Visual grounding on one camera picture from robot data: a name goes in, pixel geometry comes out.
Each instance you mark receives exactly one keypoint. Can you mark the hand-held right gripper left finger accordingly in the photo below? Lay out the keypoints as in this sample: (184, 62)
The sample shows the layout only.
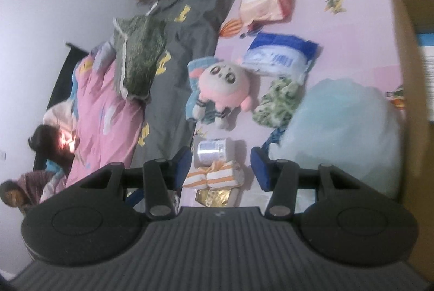
(183, 162)

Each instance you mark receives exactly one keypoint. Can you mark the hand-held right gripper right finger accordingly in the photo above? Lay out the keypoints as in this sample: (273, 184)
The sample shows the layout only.
(259, 165)

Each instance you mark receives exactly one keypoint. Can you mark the yogurt cup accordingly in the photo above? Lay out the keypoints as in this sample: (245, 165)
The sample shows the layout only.
(213, 152)

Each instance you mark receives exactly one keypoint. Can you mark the orange striped towel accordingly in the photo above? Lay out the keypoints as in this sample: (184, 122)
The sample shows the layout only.
(220, 175)

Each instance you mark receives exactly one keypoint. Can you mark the white plastic bag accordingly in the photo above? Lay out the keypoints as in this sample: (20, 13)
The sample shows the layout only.
(339, 128)

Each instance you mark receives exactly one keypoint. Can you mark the cardboard box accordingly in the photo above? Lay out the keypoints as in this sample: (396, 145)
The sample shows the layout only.
(412, 73)

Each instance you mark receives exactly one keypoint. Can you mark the gold foil packet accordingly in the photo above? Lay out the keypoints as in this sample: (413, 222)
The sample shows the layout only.
(217, 197)

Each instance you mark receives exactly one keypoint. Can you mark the green floral cloth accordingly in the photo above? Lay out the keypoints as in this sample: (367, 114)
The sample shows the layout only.
(278, 101)

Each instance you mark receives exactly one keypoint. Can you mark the pink plush toy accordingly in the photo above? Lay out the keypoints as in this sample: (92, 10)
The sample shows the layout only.
(223, 84)

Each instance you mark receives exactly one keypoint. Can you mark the grey quilt with yellow prints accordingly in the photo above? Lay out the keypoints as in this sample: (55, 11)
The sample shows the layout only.
(176, 73)

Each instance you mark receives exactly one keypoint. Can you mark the pink dotted quilt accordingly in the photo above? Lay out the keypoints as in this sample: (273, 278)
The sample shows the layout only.
(101, 114)

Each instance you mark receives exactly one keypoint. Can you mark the blue and white wipes pack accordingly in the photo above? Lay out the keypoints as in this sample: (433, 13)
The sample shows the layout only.
(278, 55)

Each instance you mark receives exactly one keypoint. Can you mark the green floral pillow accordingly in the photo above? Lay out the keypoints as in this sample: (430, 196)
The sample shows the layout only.
(142, 53)

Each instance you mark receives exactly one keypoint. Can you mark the light grey pillow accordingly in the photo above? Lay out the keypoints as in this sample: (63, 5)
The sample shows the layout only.
(100, 53)

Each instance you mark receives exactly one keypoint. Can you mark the dark headboard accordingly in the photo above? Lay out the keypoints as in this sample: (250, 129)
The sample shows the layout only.
(64, 73)

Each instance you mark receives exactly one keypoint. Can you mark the pink bed sheet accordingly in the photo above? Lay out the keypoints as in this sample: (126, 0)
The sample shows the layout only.
(356, 23)

